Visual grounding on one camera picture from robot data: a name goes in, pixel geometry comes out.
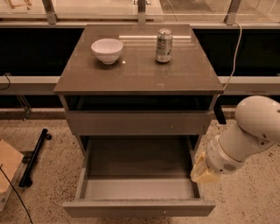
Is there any black floor cable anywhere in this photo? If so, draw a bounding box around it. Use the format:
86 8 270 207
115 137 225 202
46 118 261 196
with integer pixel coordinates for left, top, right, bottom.
0 164 34 224

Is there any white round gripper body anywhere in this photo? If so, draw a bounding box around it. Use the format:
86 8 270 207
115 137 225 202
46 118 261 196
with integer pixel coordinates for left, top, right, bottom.
206 136 244 174

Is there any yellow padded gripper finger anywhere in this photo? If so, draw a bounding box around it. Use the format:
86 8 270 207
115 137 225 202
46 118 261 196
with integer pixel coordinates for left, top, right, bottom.
190 152 220 184

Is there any white ceramic bowl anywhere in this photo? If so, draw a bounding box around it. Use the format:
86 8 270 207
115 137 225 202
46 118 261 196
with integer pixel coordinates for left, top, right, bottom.
91 38 123 65

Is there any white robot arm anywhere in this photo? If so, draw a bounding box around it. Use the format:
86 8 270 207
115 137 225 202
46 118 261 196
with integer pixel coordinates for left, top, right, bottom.
190 95 280 184

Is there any white cable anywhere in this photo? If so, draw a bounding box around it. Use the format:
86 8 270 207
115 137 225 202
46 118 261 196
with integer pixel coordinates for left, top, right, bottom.
221 22 243 91

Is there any grey drawer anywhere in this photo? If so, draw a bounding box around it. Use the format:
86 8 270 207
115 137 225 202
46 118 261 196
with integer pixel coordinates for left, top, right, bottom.
63 136 215 218
66 111 211 136

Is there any grey drawer cabinet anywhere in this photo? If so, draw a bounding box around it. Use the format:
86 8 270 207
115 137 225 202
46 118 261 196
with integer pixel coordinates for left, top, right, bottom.
53 24 225 156

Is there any grey top drawer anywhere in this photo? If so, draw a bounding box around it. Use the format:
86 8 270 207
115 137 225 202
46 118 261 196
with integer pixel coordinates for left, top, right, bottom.
66 111 211 136

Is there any green soda can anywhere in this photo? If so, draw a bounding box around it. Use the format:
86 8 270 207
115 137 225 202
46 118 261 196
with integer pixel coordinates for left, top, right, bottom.
156 28 173 63

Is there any wooden board on floor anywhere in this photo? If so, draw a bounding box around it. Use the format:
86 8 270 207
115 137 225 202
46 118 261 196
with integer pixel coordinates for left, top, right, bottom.
0 139 24 193

